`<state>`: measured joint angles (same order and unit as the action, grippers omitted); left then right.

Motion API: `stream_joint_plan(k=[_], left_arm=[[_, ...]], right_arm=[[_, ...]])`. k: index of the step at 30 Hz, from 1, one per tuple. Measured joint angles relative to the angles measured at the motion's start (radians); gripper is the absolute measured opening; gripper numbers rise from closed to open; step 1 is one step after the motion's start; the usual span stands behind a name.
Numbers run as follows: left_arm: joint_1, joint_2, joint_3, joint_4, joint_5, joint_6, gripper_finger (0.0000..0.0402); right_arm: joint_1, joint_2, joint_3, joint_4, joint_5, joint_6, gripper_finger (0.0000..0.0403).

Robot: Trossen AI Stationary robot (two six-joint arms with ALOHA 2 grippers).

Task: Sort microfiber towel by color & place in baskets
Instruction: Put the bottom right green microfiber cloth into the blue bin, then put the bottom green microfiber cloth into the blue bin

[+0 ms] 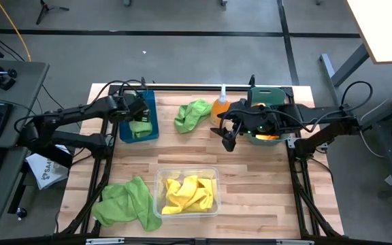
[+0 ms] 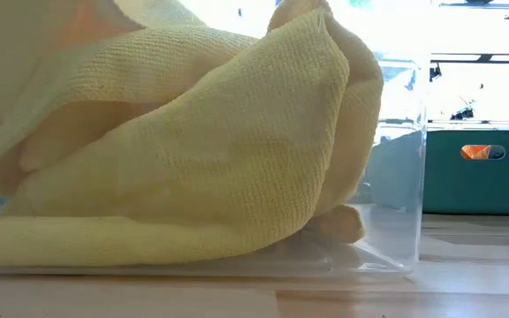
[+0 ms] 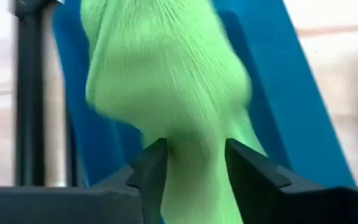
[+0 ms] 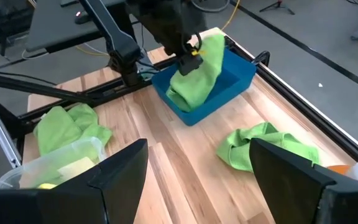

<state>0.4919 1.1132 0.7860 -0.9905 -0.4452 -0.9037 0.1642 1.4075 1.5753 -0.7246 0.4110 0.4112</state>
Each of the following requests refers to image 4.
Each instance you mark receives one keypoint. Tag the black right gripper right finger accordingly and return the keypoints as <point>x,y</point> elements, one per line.
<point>281,177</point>

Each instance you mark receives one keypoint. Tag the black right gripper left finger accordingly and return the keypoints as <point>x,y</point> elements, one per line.
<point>120,177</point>

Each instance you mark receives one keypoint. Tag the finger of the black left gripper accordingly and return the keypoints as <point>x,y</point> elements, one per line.
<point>184,67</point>
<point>197,64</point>

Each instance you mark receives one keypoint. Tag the green microfiber towel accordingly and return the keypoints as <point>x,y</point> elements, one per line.
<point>238,149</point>
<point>61,127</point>
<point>197,88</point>

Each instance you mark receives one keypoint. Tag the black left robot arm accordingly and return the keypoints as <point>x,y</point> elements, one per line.
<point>166,18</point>

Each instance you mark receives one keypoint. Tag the yellow microfiber towel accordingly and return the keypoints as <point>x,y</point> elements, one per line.
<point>73,166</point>

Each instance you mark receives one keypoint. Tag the orange microfiber towel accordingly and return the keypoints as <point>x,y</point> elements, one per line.
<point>339,169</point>

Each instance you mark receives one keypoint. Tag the blue plastic basket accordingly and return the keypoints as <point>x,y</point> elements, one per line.
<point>232,84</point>

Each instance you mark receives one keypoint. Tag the black tripod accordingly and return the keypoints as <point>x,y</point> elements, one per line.
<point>277,5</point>

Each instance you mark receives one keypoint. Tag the black diagonal frame post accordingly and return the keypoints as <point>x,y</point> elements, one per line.
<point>123,46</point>

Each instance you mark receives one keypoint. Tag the black aluminium table frame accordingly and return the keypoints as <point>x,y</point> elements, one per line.
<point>322,119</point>

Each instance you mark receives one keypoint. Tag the silver metal bracket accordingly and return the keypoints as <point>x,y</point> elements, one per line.
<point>3,140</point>

